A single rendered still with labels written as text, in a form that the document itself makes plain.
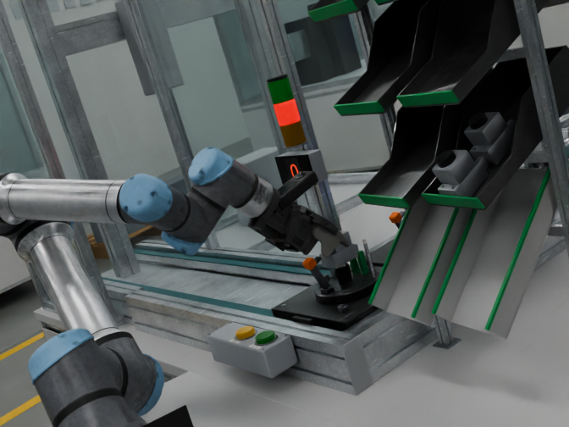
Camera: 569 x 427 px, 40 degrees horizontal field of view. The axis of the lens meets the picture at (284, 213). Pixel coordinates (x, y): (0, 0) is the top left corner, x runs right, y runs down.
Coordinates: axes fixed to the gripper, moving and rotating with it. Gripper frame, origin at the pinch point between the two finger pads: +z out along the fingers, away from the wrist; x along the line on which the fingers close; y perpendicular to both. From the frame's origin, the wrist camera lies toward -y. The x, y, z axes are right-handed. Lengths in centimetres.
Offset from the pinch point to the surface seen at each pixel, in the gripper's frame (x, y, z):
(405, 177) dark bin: 26.4, -7.0, -11.8
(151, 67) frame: -75, -38, -24
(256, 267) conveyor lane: -47.1, 2.2, 15.4
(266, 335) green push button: -0.7, 24.0, -6.5
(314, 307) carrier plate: -1.4, 14.2, 2.4
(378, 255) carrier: -8.1, -5.4, 19.3
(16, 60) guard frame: -82, -21, -55
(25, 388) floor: -322, 65, 84
